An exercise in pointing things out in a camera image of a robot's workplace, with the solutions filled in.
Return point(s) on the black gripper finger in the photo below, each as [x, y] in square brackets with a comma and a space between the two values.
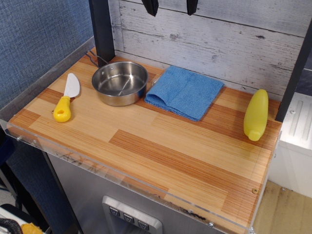
[151, 6]
[191, 6]

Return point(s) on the yellow plastic squeeze bottle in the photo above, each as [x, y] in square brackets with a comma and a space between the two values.
[256, 116]

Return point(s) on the stainless steel pot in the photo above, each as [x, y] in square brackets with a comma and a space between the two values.
[119, 83]

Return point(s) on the blue folded cloth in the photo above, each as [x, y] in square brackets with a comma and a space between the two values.
[184, 93]

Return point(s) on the white ribbed side appliance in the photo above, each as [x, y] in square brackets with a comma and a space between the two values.
[291, 166]

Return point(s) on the stainless steel cabinet front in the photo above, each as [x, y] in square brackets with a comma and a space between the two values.
[85, 191]

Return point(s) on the silver button control panel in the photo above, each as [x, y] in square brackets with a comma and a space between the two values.
[122, 218]

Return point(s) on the clear acrylic table guard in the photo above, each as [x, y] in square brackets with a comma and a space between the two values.
[181, 167]

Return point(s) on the yellow black object bottom left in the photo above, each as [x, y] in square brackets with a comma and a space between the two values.
[10, 226]

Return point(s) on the black left vertical post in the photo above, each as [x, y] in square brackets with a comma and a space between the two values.
[102, 28]

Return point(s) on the black vertical post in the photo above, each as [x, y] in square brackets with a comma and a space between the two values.
[296, 74]
[102, 28]

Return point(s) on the black right vertical post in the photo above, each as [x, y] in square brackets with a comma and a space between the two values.
[296, 74]

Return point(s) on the yellow handled toy knife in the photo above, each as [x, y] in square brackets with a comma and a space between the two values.
[62, 112]

